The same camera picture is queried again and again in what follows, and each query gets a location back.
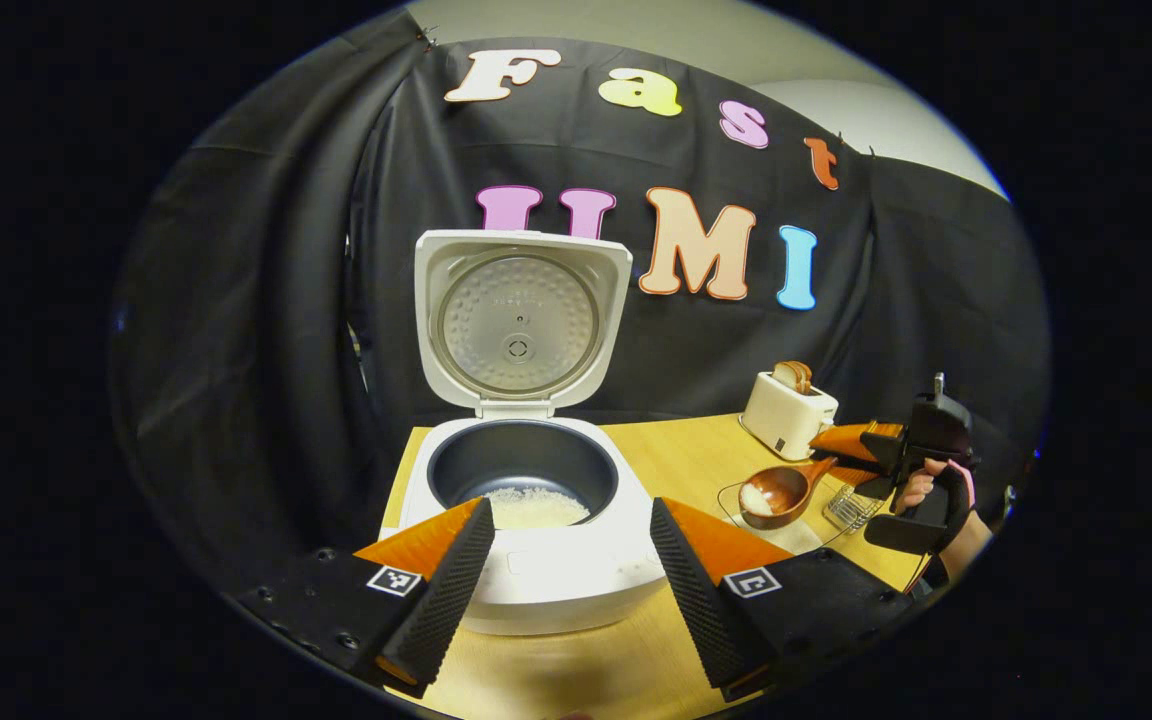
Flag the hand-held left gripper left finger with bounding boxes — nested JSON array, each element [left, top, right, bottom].
[[226, 497, 497, 699]]

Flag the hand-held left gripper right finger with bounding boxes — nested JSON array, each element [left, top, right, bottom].
[[649, 497, 922, 701]]

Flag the brown wooden spoon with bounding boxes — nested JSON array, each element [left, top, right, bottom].
[[738, 456, 839, 531]]

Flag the white rice cooker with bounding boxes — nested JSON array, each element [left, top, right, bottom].
[[398, 230, 667, 636]]

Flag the white toaster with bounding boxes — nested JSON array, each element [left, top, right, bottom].
[[739, 371, 839, 462]]

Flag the clear plastic container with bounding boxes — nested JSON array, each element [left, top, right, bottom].
[[716, 480, 842, 556]]

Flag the black backdrop cloth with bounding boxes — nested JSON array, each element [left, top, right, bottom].
[[111, 10, 1052, 601]]

